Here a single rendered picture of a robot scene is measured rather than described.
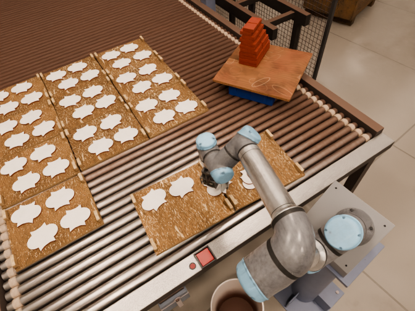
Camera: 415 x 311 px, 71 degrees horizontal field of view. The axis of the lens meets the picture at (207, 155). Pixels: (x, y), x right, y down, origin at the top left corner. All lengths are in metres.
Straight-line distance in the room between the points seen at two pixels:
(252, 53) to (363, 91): 1.99
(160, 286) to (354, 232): 0.78
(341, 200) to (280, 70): 0.97
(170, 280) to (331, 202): 0.76
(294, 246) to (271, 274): 0.09
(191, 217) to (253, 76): 0.98
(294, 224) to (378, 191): 2.11
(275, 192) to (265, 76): 1.21
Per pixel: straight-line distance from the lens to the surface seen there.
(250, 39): 1.90
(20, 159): 1.97
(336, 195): 1.35
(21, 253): 1.63
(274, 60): 2.06
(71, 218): 1.58
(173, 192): 1.47
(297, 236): 0.75
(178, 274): 1.34
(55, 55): 2.78
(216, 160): 0.99
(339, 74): 3.83
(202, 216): 1.40
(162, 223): 1.41
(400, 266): 2.59
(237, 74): 1.93
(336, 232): 1.13
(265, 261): 0.77
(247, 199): 1.44
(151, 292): 1.34
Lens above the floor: 2.19
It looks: 52 degrees down
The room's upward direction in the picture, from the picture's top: 6 degrees counter-clockwise
